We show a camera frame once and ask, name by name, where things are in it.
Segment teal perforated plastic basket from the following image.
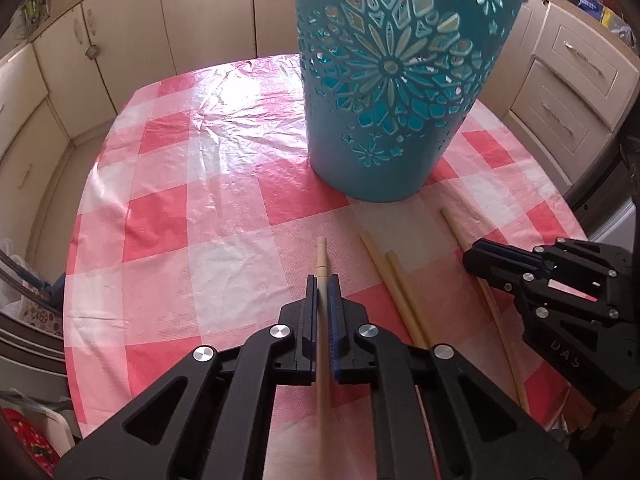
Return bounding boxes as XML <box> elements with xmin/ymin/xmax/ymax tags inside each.
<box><xmin>296</xmin><ymin>0</ymin><xmax>526</xmax><ymax>203</ymax></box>

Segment cream corner cabinets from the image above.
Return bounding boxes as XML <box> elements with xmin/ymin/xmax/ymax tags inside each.
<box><xmin>1</xmin><ymin>0</ymin><xmax>297</xmax><ymax>259</ymax></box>

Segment bamboo chopstick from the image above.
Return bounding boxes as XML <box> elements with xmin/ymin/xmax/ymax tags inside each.
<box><xmin>316</xmin><ymin>236</ymin><xmax>332</xmax><ymax>479</ymax></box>
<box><xmin>360</xmin><ymin>231</ymin><xmax>427</xmax><ymax>349</ymax></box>
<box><xmin>385</xmin><ymin>250</ymin><xmax>433</xmax><ymax>349</ymax></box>
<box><xmin>440</xmin><ymin>207</ymin><xmax>530</xmax><ymax>414</ymax></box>

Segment red white checkered tablecloth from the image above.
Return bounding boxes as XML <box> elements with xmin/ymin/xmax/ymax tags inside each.
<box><xmin>63</xmin><ymin>53</ymin><xmax>589</xmax><ymax>480</ymax></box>

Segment cream drawer cabinet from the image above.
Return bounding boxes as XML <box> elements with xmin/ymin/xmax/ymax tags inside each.
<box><xmin>503</xmin><ymin>0</ymin><xmax>639</xmax><ymax>194</ymax></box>

